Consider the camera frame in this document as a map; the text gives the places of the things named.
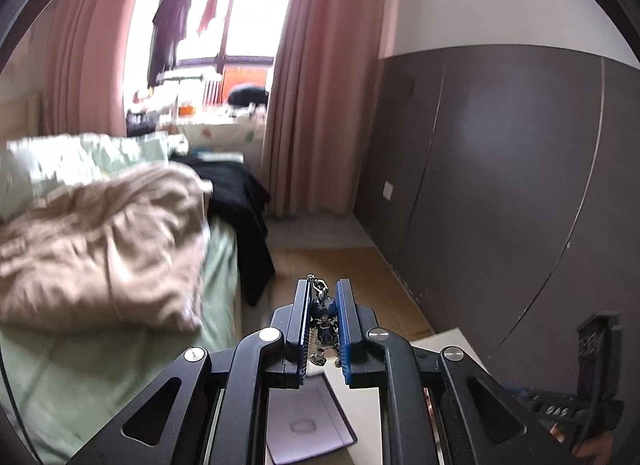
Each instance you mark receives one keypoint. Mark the patterned window seat cushion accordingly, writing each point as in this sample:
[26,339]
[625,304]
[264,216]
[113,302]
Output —
[228,134]

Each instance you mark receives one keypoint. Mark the pink right curtain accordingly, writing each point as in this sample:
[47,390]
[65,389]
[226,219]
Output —
[321,104]

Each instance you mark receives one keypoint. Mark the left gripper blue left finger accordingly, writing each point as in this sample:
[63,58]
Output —
[209,408]

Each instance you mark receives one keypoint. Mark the green bed sheet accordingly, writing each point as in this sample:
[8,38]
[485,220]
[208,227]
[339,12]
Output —
[66,387]

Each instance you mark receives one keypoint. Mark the person's right hand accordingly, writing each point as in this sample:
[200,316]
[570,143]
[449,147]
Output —
[597,450]

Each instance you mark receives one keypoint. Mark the black open jewelry box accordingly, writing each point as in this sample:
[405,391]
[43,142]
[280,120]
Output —
[307,422]

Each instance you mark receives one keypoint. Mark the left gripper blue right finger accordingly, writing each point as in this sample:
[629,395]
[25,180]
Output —
[437,406]

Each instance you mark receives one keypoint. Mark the dark wardrobe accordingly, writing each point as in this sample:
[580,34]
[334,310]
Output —
[502,185]

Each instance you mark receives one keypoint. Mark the pink curtain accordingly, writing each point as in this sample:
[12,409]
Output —
[321,104]
[84,67]

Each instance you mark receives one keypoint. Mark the beige duvet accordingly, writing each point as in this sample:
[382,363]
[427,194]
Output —
[128,250]

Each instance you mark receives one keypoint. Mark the hanging dark garment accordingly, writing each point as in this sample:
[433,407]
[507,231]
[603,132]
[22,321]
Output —
[169,28]

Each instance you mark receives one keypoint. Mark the black bag on sill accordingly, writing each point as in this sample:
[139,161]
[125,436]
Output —
[244,95]

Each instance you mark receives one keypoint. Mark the pink left curtain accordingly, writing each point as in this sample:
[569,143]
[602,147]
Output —
[84,67]

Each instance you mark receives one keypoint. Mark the black clothing on bed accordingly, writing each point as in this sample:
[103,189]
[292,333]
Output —
[240,200]

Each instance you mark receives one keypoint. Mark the green patterned pillow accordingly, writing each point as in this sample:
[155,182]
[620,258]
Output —
[33,167]

